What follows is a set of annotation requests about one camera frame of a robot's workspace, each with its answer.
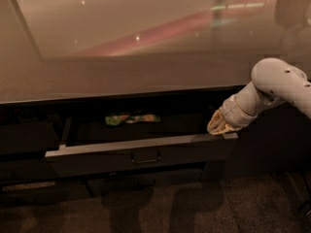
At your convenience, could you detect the dark right cabinet door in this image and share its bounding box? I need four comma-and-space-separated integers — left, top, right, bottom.
224, 103, 311, 178

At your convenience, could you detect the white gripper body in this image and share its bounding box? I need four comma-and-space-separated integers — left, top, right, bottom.
220, 94, 258, 128

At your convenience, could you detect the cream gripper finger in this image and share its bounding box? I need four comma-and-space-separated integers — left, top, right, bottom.
207, 110, 226, 135
221, 124, 242, 135

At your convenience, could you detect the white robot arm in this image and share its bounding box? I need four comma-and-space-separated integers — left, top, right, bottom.
207, 58, 311, 135

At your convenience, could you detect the green patterned cloth item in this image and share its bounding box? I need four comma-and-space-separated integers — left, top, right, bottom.
105, 113, 161, 126

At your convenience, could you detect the dark drawer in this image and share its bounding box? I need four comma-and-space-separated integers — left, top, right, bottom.
0, 158, 59, 183
45, 113, 238, 177
0, 122, 59, 154
86, 168, 202, 197
0, 182, 94, 208

